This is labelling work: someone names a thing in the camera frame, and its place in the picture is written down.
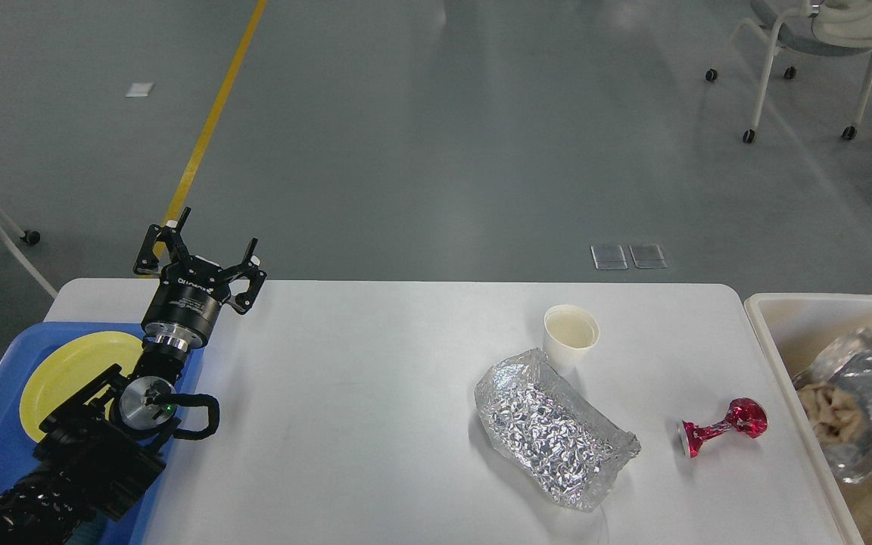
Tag white rolling chair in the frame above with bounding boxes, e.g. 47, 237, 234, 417
705, 1, 872, 144

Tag yellow plate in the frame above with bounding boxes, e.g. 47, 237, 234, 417
20, 331, 142, 443

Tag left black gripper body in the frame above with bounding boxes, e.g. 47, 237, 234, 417
141, 276, 231, 350

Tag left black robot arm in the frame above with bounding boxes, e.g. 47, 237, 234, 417
0, 207, 266, 544

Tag grey floor outlet plates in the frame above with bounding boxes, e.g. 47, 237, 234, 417
590, 244, 668, 270

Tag white paper cup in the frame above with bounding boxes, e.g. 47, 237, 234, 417
543, 304, 601, 375

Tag blue plastic tray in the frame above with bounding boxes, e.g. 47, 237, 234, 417
0, 322, 200, 544

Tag red foil wrapper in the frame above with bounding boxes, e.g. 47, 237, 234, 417
677, 397, 768, 459

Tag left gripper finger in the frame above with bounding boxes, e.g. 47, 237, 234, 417
133, 207, 212, 279
215, 238, 267, 314

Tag large foil ball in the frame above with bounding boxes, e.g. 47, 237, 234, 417
474, 348, 641, 512

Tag white plastic bin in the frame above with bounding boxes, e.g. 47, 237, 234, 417
744, 293, 872, 544

